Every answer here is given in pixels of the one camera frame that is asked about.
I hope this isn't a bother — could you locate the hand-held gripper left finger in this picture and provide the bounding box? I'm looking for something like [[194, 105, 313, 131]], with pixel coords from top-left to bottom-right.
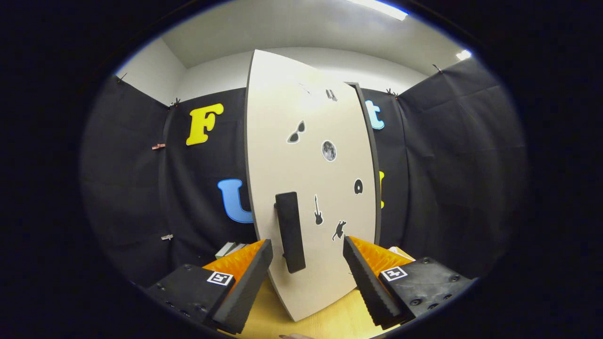
[[143, 239, 274, 335]]

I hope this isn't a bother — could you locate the beige cabinet door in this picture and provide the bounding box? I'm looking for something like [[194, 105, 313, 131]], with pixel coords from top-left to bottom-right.
[[244, 49, 377, 322]]

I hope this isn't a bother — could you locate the grey cabinet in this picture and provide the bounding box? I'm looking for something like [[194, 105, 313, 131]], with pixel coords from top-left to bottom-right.
[[346, 81, 382, 245]]

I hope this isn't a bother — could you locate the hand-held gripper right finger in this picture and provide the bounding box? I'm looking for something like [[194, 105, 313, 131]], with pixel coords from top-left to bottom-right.
[[342, 235, 477, 330]]

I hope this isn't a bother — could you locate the black door handle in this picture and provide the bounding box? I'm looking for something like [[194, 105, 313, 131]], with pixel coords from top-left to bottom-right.
[[274, 192, 307, 274]]

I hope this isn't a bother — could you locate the long ceiling light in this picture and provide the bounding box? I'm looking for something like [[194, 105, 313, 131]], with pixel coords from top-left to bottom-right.
[[346, 0, 408, 21]]

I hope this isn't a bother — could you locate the black backdrop cloth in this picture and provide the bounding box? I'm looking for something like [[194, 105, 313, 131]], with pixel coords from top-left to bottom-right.
[[80, 59, 526, 288]]

